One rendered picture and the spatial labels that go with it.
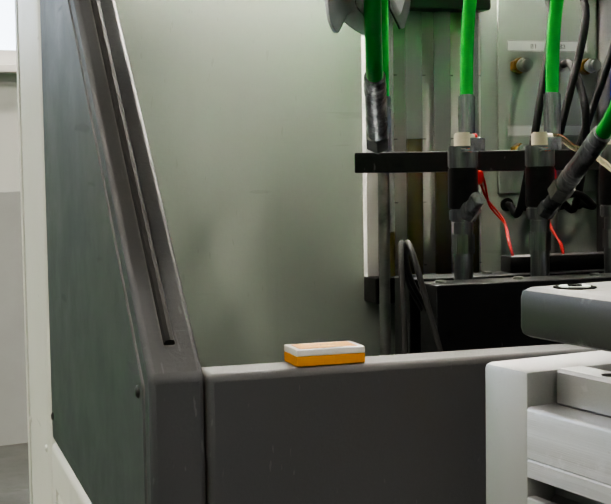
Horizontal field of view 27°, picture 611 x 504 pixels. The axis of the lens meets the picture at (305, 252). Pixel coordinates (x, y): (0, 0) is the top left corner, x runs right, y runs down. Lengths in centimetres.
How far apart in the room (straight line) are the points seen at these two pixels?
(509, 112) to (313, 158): 25
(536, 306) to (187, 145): 92
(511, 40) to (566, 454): 100
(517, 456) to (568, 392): 4
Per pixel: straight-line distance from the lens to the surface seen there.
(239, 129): 139
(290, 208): 141
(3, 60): 506
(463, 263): 117
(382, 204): 136
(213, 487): 86
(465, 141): 117
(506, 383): 59
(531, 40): 153
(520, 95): 152
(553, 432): 57
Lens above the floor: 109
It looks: 4 degrees down
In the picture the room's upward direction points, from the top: 1 degrees counter-clockwise
